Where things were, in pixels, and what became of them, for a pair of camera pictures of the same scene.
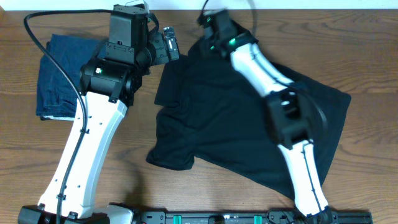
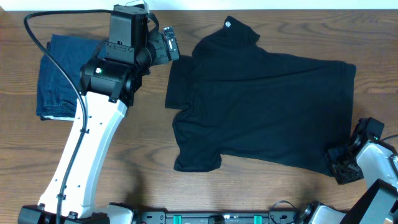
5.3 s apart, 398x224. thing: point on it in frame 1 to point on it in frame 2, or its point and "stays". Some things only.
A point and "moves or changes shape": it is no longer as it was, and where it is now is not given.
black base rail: [251, 217] stays
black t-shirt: [210, 112] moves or changes shape
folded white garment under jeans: [45, 117] stays
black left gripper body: [159, 50] stays
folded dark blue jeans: [56, 92] stays
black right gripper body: [216, 49] to [346, 169]
